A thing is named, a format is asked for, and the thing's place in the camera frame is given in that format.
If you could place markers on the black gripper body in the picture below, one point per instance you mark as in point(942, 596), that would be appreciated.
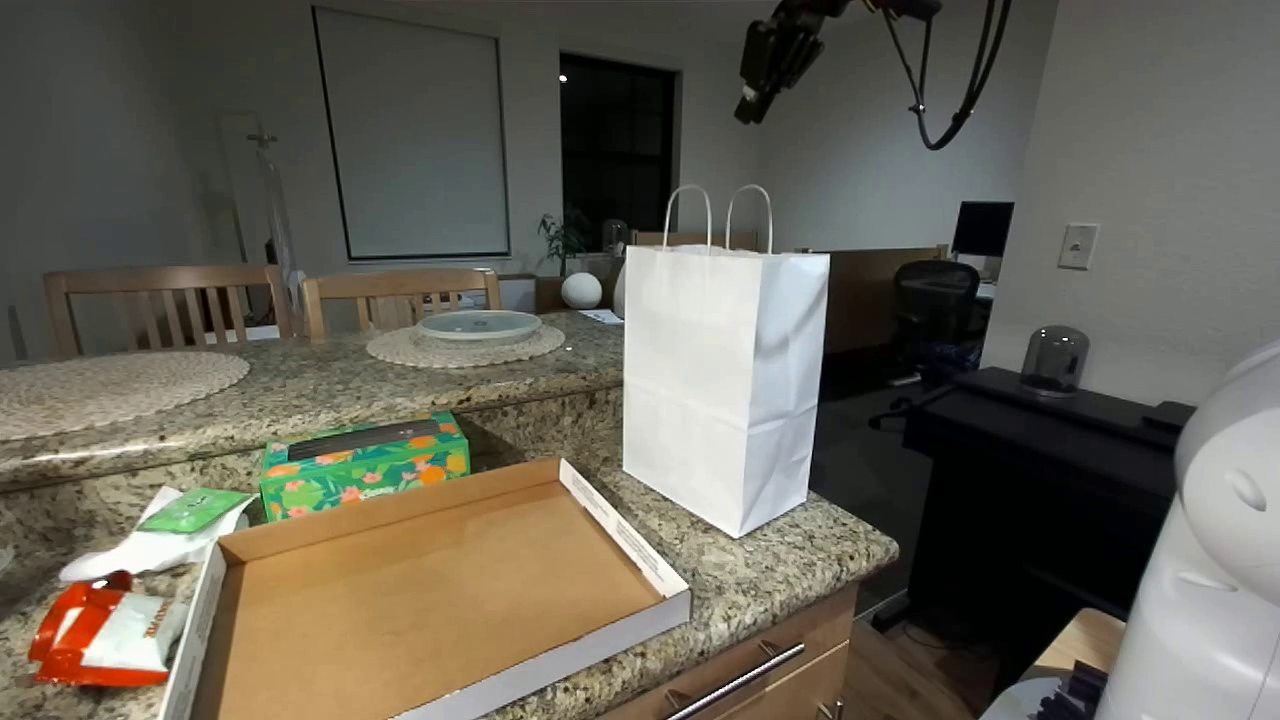
point(782, 46)

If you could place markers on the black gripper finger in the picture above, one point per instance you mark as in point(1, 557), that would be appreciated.
point(754, 106)

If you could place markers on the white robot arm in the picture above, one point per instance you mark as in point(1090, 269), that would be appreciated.
point(1148, 216)

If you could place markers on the white paper bag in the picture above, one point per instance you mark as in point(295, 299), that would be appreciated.
point(722, 379)

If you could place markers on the white round vase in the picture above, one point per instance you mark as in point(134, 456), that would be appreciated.
point(583, 290)

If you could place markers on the computer monitor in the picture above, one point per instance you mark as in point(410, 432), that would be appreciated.
point(983, 224)

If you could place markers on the black office chair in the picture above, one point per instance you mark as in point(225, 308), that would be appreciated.
point(932, 328)

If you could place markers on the round woven placemat with plate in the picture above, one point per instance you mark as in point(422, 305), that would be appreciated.
point(418, 350)

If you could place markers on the glass plate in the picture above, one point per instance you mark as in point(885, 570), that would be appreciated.
point(478, 325)

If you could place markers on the wooden chair right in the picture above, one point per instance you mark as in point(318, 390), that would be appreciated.
point(399, 299)

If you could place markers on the wooden chair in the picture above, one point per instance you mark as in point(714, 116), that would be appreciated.
point(178, 305)
point(399, 299)

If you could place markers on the black cabinet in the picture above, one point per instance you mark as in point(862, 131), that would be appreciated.
point(1037, 506)

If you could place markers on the green tissue box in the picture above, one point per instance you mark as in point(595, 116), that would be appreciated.
point(358, 464)

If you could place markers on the wooden chair left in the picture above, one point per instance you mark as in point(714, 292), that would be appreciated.
point(178, 305)

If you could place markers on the cardboard tray white rim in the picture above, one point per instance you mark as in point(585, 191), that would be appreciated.
point(422, 607)

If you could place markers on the white wipes packet green label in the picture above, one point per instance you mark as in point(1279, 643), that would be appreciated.
point(172, 528)

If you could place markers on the round woven placemat left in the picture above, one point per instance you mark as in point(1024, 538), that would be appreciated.
point(108, 390)

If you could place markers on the orange white package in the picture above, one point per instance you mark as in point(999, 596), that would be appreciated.
point(104, 634)

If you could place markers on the wall light switch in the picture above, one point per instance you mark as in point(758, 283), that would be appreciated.
point(1079, 247)

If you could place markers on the drawer handle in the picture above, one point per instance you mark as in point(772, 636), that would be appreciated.
point(777, 657)

